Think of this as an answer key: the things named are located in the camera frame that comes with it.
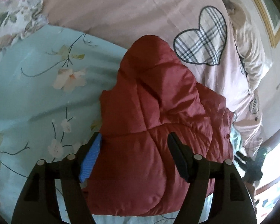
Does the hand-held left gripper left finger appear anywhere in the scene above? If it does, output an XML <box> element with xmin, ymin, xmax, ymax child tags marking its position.
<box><xmin>11</xmin><ymin>132</ymin><xmax>103</xmax><ymax>224</ymax></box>

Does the gold picture frame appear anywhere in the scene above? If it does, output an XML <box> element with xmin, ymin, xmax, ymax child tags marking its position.
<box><xmin>241</xmin><ymin>0</ymin><xmax>280</xmax><ymax>49</ymax></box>

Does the light blue floral bedsheet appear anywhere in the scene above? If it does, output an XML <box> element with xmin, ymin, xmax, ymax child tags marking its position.
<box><xmin>0</xmin><ymin>24</ymin><xmax>244</xmax><ymax>224</ymax></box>

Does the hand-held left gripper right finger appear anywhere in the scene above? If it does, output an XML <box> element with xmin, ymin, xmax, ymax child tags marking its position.
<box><xmin>167</xmin><ymin>132</ymin><xmax>257</xmax><ymax>224</ymax></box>

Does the pink quilt with plaid hearts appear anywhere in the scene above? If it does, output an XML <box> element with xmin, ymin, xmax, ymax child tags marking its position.
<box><xmin>36</xmin><ymin>0</ymin><xmax>265</xmax><ymax>160</ymax></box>

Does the pale yellow floral pillow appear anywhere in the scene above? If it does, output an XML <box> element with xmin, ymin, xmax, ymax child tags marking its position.
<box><xmin>220</xmin><ymin>0</ymin><xmax>274</xmax><ymax>96</ymax></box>

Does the red quilted jacket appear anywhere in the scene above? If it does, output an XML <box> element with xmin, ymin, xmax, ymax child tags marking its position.
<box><xmin>80</xmin><ymin>35</ymin><xmax>236</xmax><ymax>217</ymax></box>

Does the white floral ruffled cloth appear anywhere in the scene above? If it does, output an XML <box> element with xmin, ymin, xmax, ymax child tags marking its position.
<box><xmin>0</xmin><ymin>0</ymin><xmax>50</xmax><ymax>64</ymax></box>

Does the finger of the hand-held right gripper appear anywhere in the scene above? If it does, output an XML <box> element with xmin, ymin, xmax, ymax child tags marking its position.
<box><xmin>234</xmin><ymin>151</ymin><xmax>249</xmax><ymax>167</ymax></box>

